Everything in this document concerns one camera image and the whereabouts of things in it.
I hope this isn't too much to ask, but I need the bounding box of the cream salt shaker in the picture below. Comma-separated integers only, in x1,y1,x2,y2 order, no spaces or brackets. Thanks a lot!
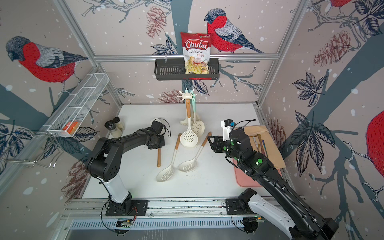
113,117,126,131

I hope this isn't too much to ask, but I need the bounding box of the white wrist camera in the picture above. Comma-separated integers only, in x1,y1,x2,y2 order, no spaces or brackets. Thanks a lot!
221,119,235,141
150,120,165,135

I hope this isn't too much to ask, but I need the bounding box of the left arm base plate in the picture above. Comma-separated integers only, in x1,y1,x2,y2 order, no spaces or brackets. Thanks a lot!
106,199,149,217

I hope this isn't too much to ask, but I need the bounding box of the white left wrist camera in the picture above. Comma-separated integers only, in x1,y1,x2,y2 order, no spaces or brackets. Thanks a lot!
150,120,165,135

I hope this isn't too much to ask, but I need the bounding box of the red orange packet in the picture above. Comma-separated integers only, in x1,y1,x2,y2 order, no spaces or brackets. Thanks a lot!
63,121,80,135

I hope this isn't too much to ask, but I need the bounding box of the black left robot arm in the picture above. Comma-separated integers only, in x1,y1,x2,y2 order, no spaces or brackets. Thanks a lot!
86,121,167,215

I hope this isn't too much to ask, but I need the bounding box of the gold spoon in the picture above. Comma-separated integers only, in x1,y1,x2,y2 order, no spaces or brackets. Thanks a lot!
257,134,265,155

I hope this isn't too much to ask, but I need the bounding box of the Chuba cassava chips bag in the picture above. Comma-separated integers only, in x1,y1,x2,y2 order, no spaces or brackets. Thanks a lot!
181,32,212,75

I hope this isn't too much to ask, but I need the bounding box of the black wall basket shelf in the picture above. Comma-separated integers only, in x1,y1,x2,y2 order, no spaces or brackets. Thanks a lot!
154,57,220,81

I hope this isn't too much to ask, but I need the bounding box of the cream utensil rack stand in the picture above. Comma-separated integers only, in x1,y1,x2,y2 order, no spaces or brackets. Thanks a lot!
178,88,201,127

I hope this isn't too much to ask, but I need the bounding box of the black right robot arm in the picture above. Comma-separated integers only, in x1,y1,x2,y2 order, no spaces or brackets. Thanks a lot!
207,128,339,240

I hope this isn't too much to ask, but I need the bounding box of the black lid pepper shaker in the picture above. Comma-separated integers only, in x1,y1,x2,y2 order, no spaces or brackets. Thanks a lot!
105,120,123,138

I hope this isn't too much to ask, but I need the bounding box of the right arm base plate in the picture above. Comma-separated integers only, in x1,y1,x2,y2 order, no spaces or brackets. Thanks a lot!
224,198,256,215

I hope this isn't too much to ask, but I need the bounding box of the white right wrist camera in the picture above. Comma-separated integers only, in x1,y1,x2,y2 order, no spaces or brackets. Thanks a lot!
221,119,235,141

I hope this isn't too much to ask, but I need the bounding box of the wire hook rack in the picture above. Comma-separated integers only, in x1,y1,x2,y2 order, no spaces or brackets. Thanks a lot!
1,128,64,170

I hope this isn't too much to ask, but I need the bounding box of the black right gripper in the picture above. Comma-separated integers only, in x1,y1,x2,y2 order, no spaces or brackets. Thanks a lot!
206,134,243,164

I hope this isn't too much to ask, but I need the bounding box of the pink tray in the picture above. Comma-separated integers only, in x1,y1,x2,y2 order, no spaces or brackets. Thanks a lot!
234,168,262,188

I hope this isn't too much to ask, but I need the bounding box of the cream skimmer round head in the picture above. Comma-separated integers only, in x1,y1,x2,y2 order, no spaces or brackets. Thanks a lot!
180,99,198,148

